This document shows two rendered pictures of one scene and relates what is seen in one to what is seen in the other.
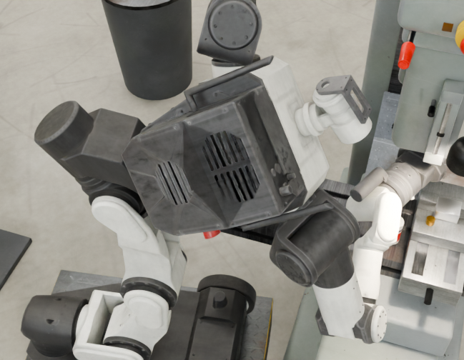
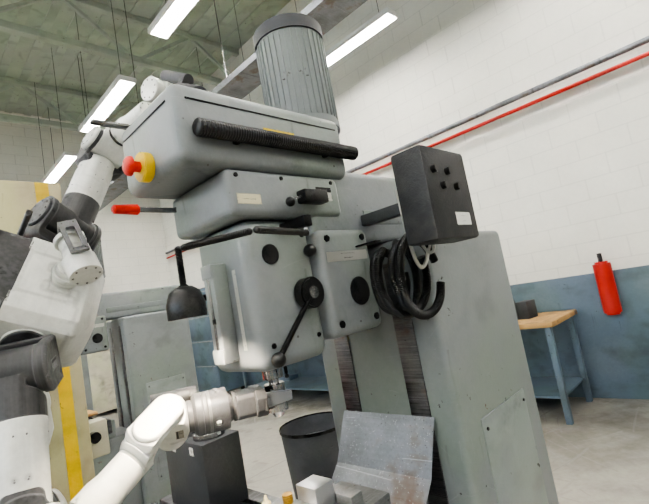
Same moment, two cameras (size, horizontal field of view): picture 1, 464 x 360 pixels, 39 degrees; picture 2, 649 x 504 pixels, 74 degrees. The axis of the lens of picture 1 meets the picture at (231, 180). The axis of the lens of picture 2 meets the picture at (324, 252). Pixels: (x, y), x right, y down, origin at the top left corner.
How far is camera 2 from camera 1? 145 cm
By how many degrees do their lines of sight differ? 59
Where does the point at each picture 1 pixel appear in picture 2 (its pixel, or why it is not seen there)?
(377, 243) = (128, 441)
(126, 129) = not seen: hidden behind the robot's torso
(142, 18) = (299, 447)
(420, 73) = not seen: hidden behind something
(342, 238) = (15, 358)
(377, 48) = (327, 362)
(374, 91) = (339, 412)
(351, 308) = (0, 468)
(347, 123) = (66, 257)
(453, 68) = (216, 253)
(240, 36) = (37, 215)
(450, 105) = (207, 281)
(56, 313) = not seen: outside the picture
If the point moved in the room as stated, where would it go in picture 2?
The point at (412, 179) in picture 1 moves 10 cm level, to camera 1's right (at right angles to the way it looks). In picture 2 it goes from (215, 395) to (255, 391)
